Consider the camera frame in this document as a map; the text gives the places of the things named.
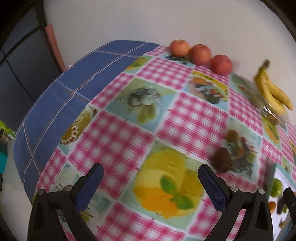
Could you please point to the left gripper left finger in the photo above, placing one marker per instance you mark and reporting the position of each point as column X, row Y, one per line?
column 44, row 222

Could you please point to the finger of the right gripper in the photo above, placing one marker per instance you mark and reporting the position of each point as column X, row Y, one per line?
column 290, row 201

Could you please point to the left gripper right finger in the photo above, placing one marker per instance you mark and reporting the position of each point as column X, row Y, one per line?
column 230, row 200

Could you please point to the dark brown avocado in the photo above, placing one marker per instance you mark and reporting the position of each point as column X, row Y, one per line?
column 221, row 160

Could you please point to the brown kiwi fruit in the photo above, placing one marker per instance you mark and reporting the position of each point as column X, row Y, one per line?
column 231, row 136

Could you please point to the green apple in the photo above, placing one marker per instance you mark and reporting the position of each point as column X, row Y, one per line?
column 276, row 188

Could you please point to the orange tangerine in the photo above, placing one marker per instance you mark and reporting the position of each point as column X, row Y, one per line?
column 272, row 206

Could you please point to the white foam tray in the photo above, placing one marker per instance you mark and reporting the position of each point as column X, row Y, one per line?
column 281, row 219

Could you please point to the clear plastic container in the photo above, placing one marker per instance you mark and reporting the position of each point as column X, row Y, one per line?
column 266, row 109

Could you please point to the yellow banana bunch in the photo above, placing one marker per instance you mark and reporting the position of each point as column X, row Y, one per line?
column 274, row 96

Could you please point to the blue plaid tablecloth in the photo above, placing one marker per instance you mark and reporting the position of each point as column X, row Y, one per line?
column 62, row 101

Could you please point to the pink checkered fruit tablecloth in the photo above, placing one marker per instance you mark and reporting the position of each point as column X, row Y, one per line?
column 151, row 128

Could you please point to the right red apple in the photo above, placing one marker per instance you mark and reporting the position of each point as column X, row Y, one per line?
column 221, row 65

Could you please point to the red apple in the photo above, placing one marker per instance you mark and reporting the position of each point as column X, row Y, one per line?
column 221, row 65
column 200, row 55
column 179, row 48

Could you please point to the middle red apple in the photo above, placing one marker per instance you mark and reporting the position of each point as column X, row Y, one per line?
column 200, row 55

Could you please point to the left red apple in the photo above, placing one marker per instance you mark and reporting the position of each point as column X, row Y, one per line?
column 179, row 48

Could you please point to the pink door frame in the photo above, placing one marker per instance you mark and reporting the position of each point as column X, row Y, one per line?
column 54, row 47

